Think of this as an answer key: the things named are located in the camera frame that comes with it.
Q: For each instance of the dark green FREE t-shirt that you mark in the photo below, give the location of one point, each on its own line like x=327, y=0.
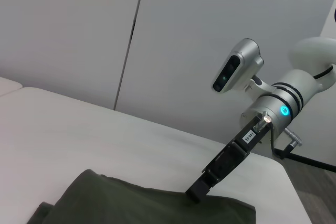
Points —
x=131, y=203

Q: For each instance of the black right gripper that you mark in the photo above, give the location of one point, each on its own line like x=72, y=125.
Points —
x=236, y=150

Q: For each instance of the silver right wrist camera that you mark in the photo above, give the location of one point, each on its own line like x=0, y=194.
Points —
x=236, y=64

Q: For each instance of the silver camera mounting bracket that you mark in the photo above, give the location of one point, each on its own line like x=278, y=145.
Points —
x=258, y=85

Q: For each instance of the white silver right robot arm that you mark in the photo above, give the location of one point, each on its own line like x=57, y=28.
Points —
x=286, y=95

